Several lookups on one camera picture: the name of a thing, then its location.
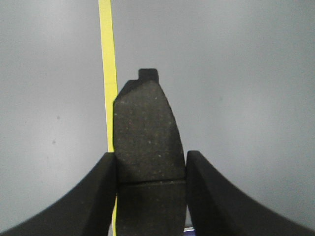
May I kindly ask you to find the yellow floor tape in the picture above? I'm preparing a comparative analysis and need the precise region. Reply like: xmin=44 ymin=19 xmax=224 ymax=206
xmin=97 ymin=0 xmax=119 ymax=236

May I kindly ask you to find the dark brake pad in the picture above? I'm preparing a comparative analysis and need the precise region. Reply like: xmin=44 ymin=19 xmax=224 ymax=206
xmin=113 ymin=68 xmax=186 ymax=236

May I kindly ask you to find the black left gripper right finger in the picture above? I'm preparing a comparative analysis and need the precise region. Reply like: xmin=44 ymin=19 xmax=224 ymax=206
xmin=187 ymin=150 xmax=315 ymax=236

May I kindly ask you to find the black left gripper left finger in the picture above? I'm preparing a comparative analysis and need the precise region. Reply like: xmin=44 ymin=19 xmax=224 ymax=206
xmin=2 ymin=153 xmax=116 ymax=236

